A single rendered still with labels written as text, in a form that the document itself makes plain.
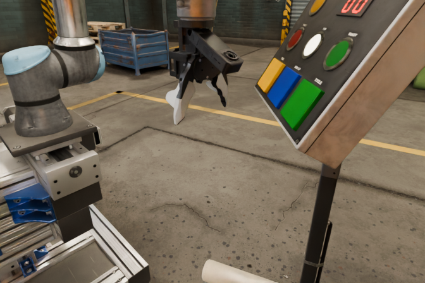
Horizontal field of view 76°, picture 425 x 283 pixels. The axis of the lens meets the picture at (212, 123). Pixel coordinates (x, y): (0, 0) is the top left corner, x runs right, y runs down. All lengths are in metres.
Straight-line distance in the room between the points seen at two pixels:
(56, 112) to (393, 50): 0.82
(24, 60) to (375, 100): 0.79
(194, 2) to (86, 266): 1.09
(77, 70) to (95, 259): 0.77
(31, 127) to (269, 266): 1.17
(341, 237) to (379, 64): 1.40
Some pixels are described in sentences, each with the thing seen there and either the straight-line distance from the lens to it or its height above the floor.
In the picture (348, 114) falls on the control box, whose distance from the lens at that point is 0.44.
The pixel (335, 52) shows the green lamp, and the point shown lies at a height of 1.09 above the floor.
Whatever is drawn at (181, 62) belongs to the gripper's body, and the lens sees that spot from 0.57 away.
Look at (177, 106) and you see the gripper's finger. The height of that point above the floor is 0.98.
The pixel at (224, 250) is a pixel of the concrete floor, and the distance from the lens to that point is 1.54.
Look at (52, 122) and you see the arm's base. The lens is 0.90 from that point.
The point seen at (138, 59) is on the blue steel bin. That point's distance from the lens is 5.05.
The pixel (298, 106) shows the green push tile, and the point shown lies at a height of 1.01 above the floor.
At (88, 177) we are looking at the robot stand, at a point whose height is 0.71.
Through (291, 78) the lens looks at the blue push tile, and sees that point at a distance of 0.55.
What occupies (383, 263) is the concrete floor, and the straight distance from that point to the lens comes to 1.71.
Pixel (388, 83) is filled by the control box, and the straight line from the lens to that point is 0.45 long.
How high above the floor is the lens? 1.16
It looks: 24 degrees down
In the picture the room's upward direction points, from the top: straight up
